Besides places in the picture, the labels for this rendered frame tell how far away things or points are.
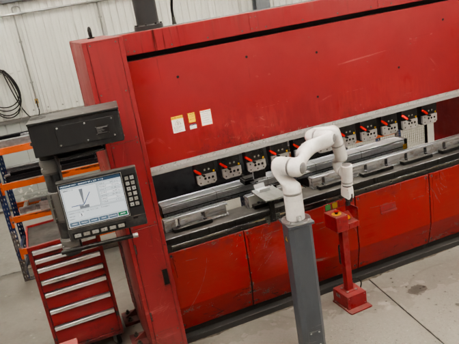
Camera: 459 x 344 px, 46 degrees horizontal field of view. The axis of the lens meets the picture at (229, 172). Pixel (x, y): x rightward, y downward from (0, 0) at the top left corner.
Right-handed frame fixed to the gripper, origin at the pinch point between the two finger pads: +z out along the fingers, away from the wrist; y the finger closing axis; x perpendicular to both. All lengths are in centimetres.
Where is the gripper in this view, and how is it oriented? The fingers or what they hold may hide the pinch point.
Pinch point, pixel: (348, 203)
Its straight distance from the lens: 411.8
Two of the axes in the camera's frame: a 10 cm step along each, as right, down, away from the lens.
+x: 8.9, -3.0, 3.6
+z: 1.3, 9.0, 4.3
